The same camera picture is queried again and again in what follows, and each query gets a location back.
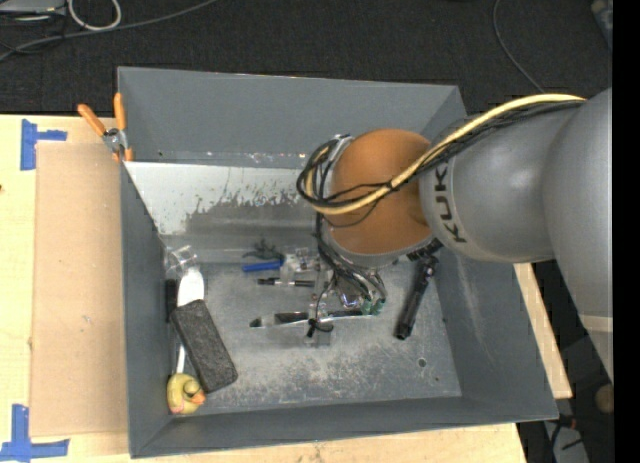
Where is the white plastic spoon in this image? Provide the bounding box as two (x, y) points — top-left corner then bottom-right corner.
(174, 269), (207, 377)

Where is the dark green flat block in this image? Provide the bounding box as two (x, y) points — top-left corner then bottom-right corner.
(169, 298), (239, 395)

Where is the black cylinder on white bracket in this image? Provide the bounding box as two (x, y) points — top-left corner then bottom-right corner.
(395, 252), (442, 342)

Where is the dark green toy animal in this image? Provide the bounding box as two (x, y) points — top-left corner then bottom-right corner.
(251, 238), (284, 262)

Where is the yellow rubber duck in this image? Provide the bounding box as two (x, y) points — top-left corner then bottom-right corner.
(165, 372), (208, 416)

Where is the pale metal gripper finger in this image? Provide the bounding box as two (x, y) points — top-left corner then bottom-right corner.
(257, 248), (327, 290)
(248, 310), (335, 348)

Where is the clear glass cup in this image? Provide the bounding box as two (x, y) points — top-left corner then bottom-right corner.
(163, 244), (201, 278)

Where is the brown cardboard board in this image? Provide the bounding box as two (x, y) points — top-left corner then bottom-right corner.
(28, 140), (129, 438)

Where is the grey metal bin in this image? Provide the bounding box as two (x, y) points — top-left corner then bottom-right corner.
(115, 66), (560, 458)

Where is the blue cylinder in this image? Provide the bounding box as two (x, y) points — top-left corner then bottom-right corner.
(241, 258), (285, 274)

